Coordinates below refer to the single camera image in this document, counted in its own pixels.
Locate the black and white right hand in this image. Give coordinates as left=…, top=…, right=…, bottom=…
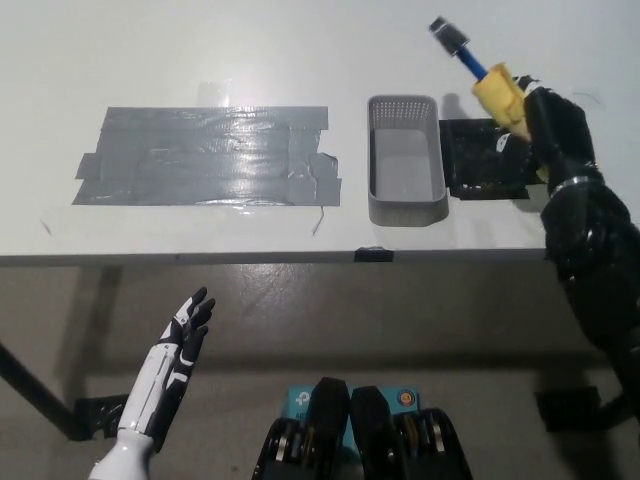
left=496, top=74, right=602, bottom=195

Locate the white and black left hand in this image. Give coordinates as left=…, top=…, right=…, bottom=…
left=115, top=286, right=217, bottom=442

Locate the hammer with yellow handle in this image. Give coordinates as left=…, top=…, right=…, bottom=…
left=428, top=16, right=552, bottom=185

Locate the black tape area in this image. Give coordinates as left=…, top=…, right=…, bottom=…
left=437, top=118, right=547, bottom=203

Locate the grey plastic basket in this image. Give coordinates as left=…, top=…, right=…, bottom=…
left=366, top=94, right=449, bottom=227

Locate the grey duct tape patch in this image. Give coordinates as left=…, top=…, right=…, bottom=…
left=71, top=104, right=344, bottom=208

